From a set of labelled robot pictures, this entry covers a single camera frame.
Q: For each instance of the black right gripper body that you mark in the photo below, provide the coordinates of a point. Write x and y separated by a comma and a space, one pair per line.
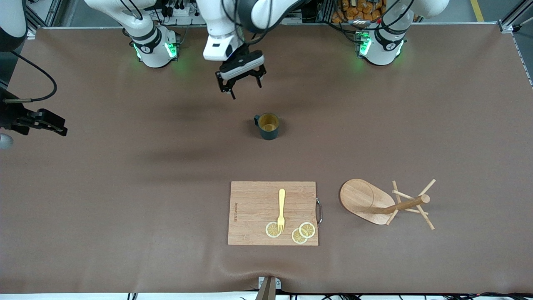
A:
13, 118

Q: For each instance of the dark green cup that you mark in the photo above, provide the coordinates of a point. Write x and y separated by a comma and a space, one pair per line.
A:
268, 133

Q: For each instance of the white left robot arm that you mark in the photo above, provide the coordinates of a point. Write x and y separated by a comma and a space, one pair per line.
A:
220, 25

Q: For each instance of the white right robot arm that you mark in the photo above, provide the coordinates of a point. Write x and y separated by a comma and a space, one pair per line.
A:
154, 46

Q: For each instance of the wooden mug rack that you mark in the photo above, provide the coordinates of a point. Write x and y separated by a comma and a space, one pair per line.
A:
358, 200

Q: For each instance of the white power strip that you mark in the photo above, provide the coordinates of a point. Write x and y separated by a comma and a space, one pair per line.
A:
183, 12

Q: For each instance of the brown table mat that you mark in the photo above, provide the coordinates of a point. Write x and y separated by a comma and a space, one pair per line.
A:
125, 187

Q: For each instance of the orange snack bag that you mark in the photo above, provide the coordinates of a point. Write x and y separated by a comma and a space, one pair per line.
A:
358, 10

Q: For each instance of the wooden cutting board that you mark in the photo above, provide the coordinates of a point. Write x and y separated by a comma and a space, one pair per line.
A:
250, 208

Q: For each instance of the yellow plastic fork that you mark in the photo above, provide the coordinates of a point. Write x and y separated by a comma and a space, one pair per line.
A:
282, 204

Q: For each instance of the lemon slice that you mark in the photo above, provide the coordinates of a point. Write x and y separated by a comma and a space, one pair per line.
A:
297, 238
270, 231
308, 229

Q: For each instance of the aluminium frame post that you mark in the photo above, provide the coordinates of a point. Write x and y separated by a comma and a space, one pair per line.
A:
510, 23
54, 10

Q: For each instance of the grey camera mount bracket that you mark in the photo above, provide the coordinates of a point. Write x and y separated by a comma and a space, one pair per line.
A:
268, 291

